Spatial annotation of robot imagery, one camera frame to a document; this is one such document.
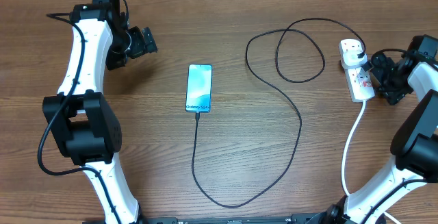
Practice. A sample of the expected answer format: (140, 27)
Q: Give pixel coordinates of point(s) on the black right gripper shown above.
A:
(393, 94)

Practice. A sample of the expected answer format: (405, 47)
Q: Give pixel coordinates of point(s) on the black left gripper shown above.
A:
(140, 46)

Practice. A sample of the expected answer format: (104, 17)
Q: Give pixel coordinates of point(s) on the white power strip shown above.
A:
(358, 80)

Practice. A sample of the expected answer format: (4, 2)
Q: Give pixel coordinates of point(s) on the blue Samsung Galaxy phone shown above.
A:
(198, 95)

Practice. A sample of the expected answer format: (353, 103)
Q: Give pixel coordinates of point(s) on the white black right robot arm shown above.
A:
(413, 160)

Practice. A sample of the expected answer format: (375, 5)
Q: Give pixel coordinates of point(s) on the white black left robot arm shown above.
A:
(83, 133)

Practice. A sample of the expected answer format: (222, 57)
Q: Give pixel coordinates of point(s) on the white USB charger adapter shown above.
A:
(353, 59)

